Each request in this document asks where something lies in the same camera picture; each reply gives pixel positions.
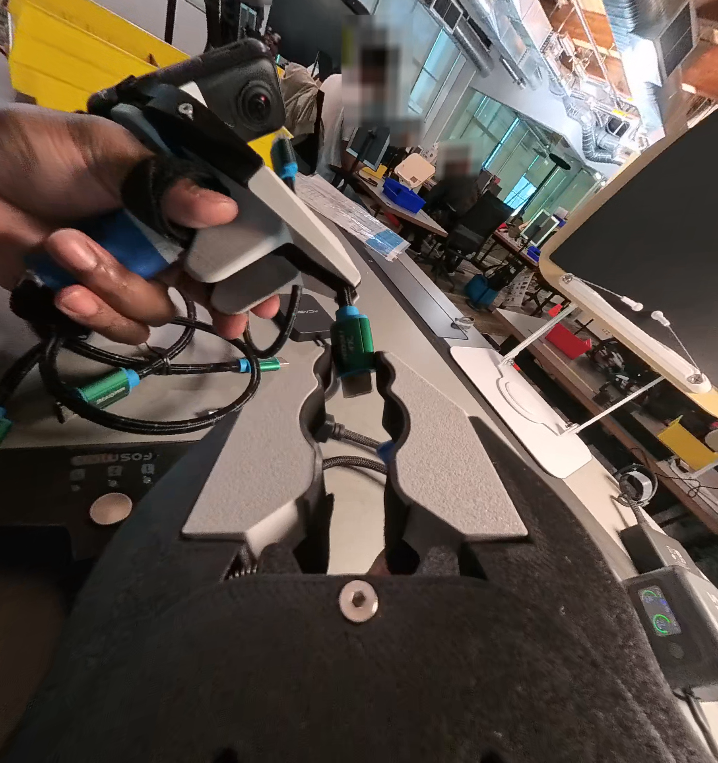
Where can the yellow plastic bin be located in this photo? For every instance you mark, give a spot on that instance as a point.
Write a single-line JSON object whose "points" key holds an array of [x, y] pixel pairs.
{"points": [[49, 53]]}

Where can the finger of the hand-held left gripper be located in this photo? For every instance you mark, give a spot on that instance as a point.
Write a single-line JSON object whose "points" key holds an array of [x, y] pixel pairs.
{"points": [[240, 238], [257, 292]]}

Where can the grey power bank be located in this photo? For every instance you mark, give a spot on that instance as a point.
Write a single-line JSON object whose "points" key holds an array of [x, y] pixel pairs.
{"points": [[699, 644]]}

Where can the clear plastic bag blue label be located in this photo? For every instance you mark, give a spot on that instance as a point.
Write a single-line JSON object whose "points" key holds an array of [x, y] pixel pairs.
{"points": [[347, 211]]}

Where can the small blue plastic bin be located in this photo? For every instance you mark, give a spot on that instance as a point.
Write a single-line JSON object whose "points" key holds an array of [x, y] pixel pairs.
{"points": [[404, 196]]}

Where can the small silver clip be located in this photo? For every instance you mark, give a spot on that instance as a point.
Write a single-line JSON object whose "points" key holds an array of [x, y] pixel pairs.
{"points": [[463, 322]]}

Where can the black round floor lamp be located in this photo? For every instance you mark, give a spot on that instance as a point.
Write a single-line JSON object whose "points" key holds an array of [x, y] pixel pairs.
{"points": [[559, 160]]}

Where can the red plastic bin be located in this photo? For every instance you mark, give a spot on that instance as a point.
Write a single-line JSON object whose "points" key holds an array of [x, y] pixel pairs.
{"points": [[567, 343]]}

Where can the yellow box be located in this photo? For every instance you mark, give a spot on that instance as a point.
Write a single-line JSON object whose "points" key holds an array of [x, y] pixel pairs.
{"points": [[687, 444]]}

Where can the blue trash bin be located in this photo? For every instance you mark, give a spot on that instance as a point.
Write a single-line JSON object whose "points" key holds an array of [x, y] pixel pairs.
{"points": [[481, 292]]}

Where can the black hdmi switch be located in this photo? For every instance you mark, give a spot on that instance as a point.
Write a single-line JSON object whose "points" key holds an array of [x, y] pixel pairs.
{"points": [[37, 477]]}

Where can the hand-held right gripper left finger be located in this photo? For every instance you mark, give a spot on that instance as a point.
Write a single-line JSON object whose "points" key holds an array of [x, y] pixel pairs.
{"points": [[257, 471]]}

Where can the black power adapter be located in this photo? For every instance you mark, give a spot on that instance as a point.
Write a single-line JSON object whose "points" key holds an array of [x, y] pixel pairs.
{"points": [[651, 545]]}

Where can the dark grey desk panel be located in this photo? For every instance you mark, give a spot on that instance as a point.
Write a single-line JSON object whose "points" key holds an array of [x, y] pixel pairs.
{"points": [[418, 292]]}

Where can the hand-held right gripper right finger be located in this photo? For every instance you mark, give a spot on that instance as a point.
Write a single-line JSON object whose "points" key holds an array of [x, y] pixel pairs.
{"points": [[454, 477]]}

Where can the black usb hub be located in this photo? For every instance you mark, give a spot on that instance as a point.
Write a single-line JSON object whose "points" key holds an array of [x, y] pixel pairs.
{"points": [[308, 325]]}

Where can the black office chair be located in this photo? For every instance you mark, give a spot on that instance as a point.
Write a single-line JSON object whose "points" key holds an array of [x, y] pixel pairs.
{"points": [[478, 226]]}

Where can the person's left hand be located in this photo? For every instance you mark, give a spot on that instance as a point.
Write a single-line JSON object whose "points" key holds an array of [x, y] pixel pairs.
{"points": [[37, 161]]}

